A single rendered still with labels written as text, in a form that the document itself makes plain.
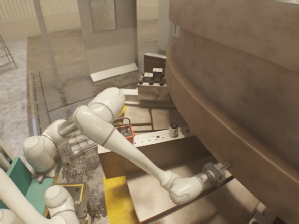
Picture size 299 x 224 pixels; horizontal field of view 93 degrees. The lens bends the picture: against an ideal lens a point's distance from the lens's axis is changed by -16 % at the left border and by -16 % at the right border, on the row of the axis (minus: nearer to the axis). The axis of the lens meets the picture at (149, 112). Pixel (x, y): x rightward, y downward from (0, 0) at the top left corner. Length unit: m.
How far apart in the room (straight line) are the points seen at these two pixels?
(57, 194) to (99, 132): 0.32
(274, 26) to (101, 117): 0.75
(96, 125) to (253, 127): 0.78
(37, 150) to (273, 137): 1.31
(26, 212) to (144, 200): 1.03
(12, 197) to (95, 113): 0.41
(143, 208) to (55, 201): 0.86
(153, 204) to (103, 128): 0.97
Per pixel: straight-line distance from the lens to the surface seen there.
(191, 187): 0.85
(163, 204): 1.50
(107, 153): 1.36
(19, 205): 0.67
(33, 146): 1.17
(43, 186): 1.29
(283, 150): 0.94
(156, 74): 2.26
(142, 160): 0.77
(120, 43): 4.28
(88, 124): 0.69
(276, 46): 0.74
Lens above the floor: 1.69
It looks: 36 degrees down
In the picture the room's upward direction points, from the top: straight up
